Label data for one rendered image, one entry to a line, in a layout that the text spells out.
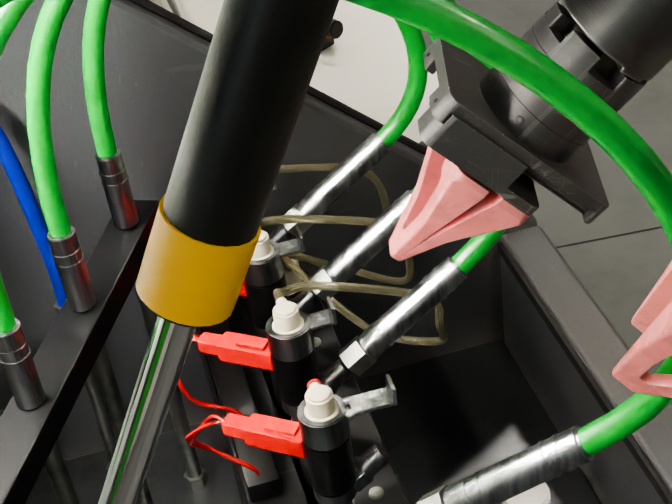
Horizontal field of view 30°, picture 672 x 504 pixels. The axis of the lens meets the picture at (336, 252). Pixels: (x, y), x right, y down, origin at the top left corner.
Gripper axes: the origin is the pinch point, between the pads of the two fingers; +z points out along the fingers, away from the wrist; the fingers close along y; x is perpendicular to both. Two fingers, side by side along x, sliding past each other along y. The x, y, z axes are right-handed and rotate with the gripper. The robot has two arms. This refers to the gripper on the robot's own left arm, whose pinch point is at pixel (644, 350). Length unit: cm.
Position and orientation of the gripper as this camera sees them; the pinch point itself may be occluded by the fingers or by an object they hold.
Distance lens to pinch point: 57.9
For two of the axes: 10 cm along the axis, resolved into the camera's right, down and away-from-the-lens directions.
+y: -4.1, 7.4, -5.3
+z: -4.8, 3.2, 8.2
